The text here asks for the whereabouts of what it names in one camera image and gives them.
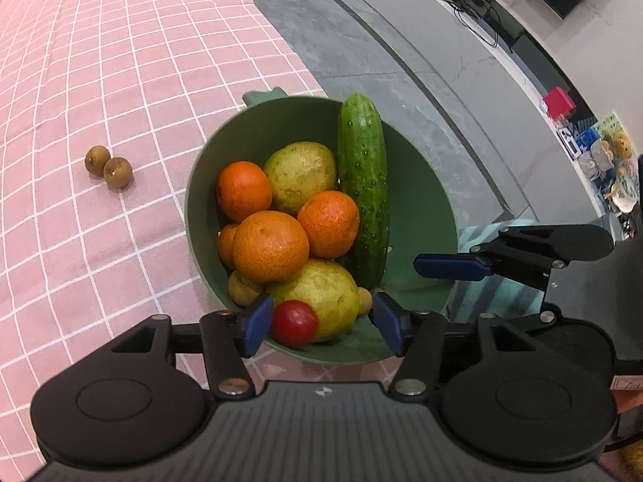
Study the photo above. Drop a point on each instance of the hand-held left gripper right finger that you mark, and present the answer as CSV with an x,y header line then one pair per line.
x,y
387,321

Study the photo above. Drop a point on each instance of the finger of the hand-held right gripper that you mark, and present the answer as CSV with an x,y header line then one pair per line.
x,y
452,266

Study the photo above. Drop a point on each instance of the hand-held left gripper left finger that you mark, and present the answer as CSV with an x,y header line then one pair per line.
x,y
256,324

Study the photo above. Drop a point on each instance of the brown longan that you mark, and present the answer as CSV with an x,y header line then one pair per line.
x,y
97,160
118,172
364,301

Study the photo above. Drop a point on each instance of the yellow-brown round fruit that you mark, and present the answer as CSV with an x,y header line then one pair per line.
x,y
242,288

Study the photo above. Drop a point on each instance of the red tomato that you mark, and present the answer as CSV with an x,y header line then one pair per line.
x,y
295,322

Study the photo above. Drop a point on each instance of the green bowl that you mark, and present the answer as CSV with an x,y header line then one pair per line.
x,y
422,201

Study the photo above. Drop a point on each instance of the large orange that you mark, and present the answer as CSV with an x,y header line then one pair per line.
x,y
270,246

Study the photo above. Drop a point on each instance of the small orange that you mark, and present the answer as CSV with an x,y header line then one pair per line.
x,y
226,246
329,223
243,191

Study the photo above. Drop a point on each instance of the green cucumber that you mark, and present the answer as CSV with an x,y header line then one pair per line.
x,y
362,170

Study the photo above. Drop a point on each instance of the teal cloth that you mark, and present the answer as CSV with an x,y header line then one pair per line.
x,y
482,291

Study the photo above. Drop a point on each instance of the yellow-green pear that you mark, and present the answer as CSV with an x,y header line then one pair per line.
x,y
324,291
300,176

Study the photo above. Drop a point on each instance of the pile of colourful toys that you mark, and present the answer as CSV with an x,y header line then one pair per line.
x,y
608,160

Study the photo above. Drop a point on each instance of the grey low bench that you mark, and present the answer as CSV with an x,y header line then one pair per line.
x,y
477,75

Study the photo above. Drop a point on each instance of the red box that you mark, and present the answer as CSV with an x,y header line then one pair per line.
x,y
558,102

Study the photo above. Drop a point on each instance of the pink checked tablecloth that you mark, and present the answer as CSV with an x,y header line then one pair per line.
x,y
100,60

